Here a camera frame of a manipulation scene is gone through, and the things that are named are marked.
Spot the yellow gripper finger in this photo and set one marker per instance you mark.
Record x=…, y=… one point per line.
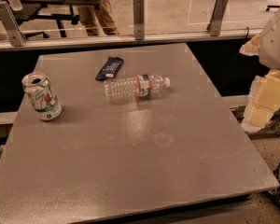
x=263, y=101
x=251, y=47

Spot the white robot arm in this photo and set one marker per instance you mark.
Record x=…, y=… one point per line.
x=269, y=43

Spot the white green soda can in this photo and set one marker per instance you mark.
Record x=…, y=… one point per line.
x=41, y=96

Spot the dark blue snack wrapper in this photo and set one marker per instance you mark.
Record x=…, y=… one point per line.
x=109, y=69

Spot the black background table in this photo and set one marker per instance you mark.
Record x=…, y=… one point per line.
x=30, y=11

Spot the metal barrier bracket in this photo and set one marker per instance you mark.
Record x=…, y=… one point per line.
x=14, y=34
x=139, y=19
x=214, y=26

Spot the middle metal barrier bracket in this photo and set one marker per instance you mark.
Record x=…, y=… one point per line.
x=139, y=19

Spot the right metal barrier bracket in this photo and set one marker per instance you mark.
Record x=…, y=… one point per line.
x=214, y=26

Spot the left metal barrier bracket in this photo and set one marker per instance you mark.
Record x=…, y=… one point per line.
x=14, y=34

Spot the clear plastic water bottle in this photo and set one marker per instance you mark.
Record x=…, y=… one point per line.
x=137, y=86

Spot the person in tan trousers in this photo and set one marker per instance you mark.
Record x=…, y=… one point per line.
x=92, y=18

